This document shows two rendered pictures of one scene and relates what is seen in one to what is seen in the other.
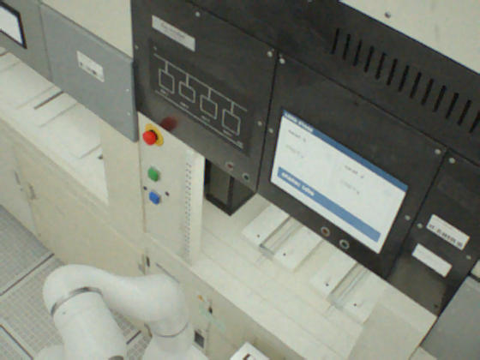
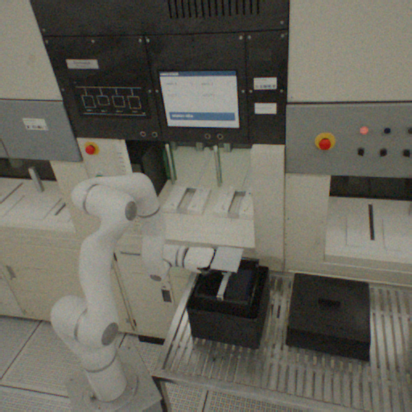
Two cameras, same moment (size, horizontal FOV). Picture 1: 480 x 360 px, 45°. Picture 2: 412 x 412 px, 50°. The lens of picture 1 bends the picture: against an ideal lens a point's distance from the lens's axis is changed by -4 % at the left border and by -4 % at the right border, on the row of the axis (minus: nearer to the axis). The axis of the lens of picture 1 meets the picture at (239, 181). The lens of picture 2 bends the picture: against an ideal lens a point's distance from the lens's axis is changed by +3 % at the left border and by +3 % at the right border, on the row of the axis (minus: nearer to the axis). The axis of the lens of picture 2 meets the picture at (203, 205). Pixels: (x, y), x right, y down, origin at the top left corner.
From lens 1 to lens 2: 0.74 m
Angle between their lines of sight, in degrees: 17
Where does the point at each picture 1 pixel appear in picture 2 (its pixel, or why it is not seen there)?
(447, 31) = not seen: outside the picture
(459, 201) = (262, 59)
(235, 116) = (135, 96)
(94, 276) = (99, 180)
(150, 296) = (134, 179)
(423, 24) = not seen: outside the picture
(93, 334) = (114, 194)
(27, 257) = (18, 335)
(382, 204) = (228, 92)
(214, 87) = (117, 85)
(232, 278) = (170, 229)
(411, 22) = not seen: outside the picture
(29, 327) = (41, 376)
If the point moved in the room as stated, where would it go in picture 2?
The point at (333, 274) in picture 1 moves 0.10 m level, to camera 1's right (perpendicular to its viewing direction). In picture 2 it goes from (224, 203) to (242, 198)
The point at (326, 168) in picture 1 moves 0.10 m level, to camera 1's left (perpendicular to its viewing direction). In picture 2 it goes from (192, 92) to (166, 99)
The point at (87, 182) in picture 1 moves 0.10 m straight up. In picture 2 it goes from (54, 228) to (47, 212)
